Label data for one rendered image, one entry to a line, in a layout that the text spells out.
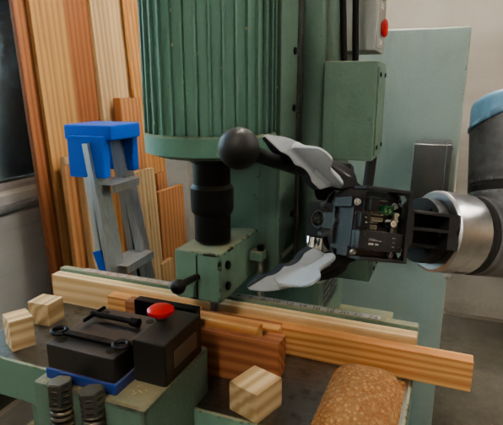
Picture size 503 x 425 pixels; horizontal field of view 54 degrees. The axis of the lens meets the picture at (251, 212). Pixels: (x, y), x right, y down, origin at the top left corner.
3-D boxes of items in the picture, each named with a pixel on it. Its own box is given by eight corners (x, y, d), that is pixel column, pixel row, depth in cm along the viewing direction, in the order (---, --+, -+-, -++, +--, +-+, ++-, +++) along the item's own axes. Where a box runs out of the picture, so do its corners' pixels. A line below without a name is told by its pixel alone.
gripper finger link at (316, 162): (301, 107, 46) (365, 176, 48) (277, 117, 51) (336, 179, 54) (280, 131, 45) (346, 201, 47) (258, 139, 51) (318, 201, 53)
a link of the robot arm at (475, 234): (438, 195, 60) (430, 274, 60) (404, 190, 59) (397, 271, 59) (497, 194, 52) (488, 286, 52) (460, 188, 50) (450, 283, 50)
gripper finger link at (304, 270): (263, 293, 45) (342, 240, 47) (242, 283, 50) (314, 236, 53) (278, 322, 45) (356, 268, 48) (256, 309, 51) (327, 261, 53)
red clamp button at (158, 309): (142, 318, 55) (141, 309, 54) (156, 307, 57) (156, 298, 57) (165, 322, 54) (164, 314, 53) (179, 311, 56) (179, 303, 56)
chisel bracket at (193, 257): (175, 307, 69) (173, 249, 67) (219, 273, 82) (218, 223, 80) (224, 315, 67) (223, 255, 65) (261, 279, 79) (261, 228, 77)
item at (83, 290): (53, 301, 87) (51, 274, 85) (62, 296, 88) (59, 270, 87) (413, 372, 65) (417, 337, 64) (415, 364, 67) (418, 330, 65)
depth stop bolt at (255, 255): (249, 306, 77) (249, 245, 74) (254, 301, 78) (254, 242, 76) (262, 308, 76) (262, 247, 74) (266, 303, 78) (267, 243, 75)
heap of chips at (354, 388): (306, 433, 53) (307, 403, 52) (335, 368, 66) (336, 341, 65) (392, 456, 50) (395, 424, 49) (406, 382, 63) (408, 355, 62)
